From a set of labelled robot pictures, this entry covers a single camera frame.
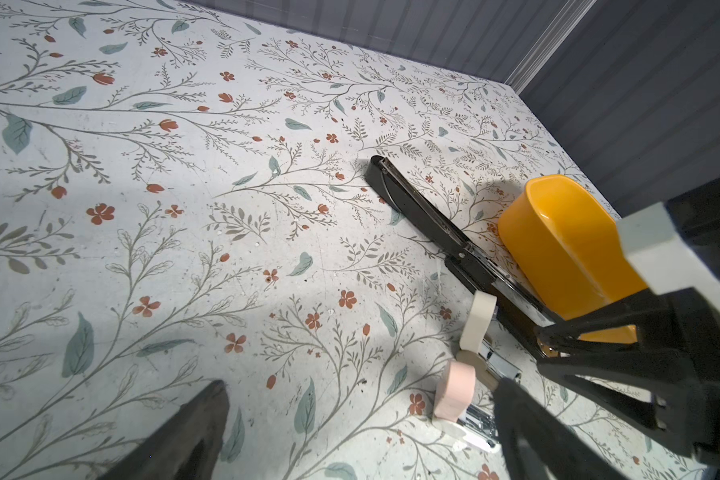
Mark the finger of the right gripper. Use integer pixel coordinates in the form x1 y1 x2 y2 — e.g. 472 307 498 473
536 289 676 351
537 349 694 456

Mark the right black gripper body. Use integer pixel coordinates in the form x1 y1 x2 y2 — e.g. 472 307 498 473
659 289 720 468

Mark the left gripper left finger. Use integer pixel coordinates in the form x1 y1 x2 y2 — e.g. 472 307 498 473
102 380 230 480

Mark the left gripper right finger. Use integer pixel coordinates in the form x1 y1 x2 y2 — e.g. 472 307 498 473
493 379 624 479

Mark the pink small stapler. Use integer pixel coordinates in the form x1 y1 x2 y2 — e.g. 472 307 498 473
431 360 500 453

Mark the yellow plastic tray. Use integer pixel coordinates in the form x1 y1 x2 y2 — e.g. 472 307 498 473
498 175 647 320

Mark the beige small stapler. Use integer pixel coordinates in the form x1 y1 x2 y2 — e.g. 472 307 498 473
456 291 522 390

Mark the black stapler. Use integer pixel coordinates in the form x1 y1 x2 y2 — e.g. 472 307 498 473
365 155 562 360

